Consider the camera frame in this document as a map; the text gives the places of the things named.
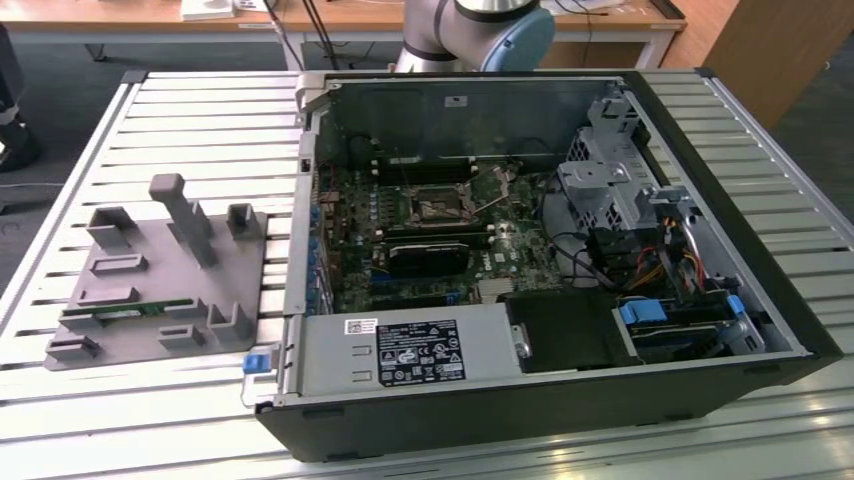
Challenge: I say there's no black RAM slot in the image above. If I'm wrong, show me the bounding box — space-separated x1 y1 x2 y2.
383 225 495 245
379 167 479 184

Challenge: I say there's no CPU socket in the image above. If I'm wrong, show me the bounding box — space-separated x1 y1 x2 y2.
407 184 479 226

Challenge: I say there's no black graphics card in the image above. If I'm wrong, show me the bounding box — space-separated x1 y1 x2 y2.
385 242 473 280

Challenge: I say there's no green motherboard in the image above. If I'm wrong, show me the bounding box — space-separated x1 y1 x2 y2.
313 164 569 316

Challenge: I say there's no small silver chipset heatsink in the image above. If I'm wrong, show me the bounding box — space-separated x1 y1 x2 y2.
478 279 519 304

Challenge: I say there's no black plastic shroud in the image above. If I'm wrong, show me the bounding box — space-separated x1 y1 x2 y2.
506 292 642 374

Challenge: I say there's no silver power supply with label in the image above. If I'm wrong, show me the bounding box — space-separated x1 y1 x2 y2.
293 303 526 401

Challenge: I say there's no silver metal disk bay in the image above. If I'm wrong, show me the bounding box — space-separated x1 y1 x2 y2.
557 97 669 236

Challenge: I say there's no blue disk carrier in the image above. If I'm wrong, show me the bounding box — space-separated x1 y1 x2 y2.
618 298 669 329

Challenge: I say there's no black open PC case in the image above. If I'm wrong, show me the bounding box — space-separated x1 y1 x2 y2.
253 67 844 464

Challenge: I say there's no grey plastic parts rack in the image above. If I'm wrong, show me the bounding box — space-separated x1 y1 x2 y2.
40 172 273 374

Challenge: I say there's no green RAM stick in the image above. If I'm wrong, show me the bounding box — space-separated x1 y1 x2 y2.
60 298 196 321

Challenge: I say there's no white box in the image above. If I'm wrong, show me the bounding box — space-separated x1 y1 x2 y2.
180 0 237 22

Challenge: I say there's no wooden desk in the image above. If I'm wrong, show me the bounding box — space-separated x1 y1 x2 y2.
0 0 689 71

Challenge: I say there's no wooden cabinet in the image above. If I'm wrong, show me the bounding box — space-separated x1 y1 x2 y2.
666 0 854 131

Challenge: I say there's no black office chair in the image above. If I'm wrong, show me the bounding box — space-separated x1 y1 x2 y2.
0 22 42 174

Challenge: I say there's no black wire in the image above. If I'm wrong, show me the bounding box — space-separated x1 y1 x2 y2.
541 174 602 292

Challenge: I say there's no coloured wire bundle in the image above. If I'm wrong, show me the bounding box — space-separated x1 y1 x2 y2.
626 247 710 292

